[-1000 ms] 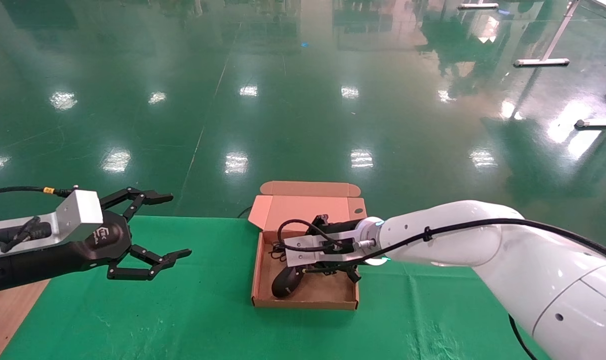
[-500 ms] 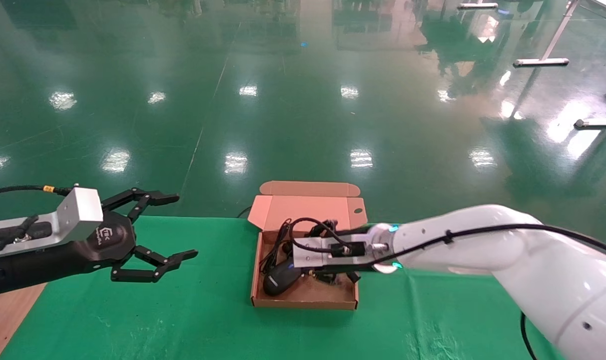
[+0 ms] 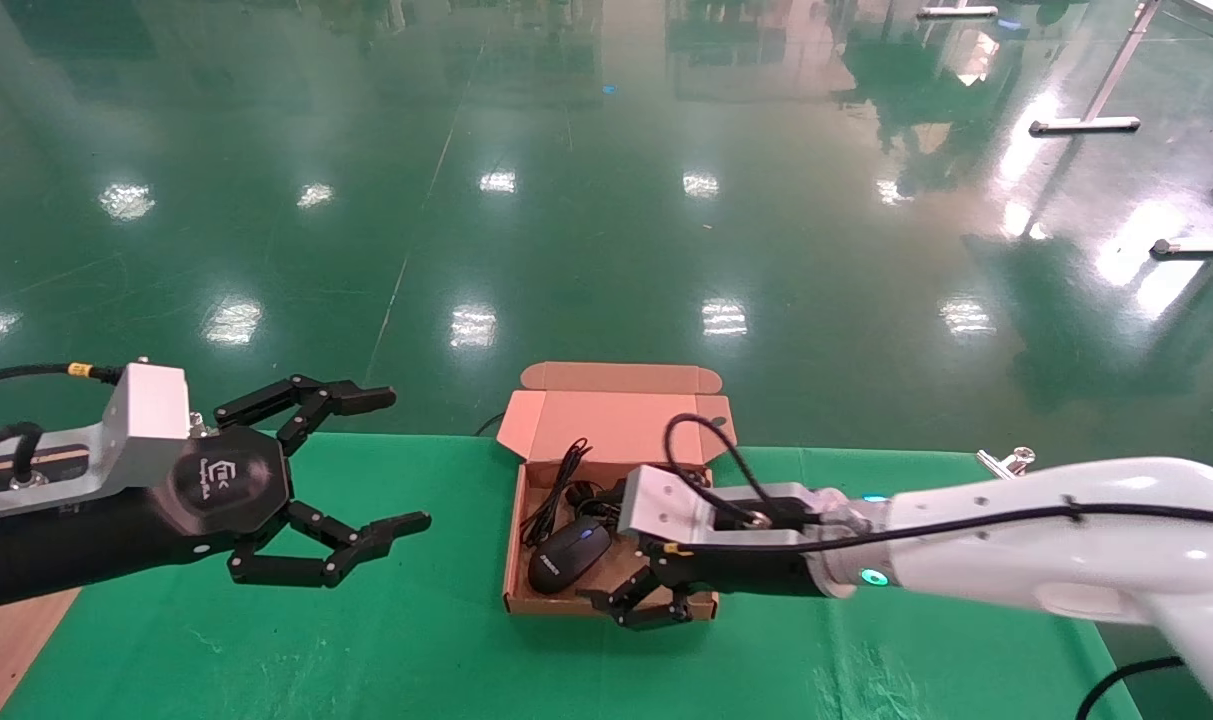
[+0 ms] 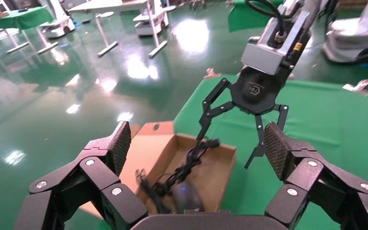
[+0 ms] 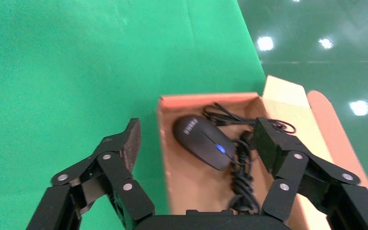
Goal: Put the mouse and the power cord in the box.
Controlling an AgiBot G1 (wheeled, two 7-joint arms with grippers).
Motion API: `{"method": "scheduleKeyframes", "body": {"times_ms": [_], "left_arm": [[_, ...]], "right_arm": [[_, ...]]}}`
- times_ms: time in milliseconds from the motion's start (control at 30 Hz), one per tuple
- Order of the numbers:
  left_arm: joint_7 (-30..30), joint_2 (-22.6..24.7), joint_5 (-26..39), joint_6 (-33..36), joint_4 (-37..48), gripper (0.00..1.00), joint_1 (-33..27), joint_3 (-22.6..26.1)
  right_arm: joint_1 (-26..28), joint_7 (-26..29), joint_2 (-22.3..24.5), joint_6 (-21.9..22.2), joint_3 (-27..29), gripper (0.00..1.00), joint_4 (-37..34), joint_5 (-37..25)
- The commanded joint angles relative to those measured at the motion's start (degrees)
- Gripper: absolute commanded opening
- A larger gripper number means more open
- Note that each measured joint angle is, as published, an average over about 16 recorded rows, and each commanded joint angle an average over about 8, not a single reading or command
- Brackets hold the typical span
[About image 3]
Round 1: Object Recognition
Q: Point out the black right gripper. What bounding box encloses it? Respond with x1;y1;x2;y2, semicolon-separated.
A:
578;478;832;631

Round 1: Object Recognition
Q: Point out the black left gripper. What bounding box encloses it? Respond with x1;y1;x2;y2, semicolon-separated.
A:
0;375;433;611

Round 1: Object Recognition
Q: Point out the black wired computer mouse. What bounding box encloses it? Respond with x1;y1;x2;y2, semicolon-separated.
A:
519;437;627;597

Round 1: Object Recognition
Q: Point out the open brown cardboard box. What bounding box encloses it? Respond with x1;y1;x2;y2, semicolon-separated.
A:
496;362;737;619

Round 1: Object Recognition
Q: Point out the green tablecloth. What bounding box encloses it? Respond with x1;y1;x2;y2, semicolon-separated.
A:
1;432;1142;720

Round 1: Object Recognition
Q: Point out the silver metal binder clip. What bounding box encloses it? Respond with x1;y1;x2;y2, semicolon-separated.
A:
976;446;1037;479

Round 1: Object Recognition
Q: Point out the metal stand with pole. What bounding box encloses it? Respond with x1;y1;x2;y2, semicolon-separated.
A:
1029;0;1162;136

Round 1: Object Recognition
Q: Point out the metal stand foot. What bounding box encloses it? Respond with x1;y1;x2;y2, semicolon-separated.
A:
1151;215;1213;259

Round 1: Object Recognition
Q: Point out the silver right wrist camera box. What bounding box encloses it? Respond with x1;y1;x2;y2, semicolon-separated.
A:
616;463;832;549

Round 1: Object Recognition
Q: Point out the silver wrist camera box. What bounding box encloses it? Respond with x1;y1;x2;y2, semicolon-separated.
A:
0;362;193;523
616;463;832;549

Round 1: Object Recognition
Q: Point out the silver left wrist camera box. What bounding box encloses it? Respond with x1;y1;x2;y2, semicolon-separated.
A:
0;362;193;523

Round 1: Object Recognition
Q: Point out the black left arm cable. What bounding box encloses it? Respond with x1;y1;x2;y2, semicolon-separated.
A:
0;362;125;491

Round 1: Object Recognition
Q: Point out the black cable beside table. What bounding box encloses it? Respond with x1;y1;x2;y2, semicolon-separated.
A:
1074;655;1189;720

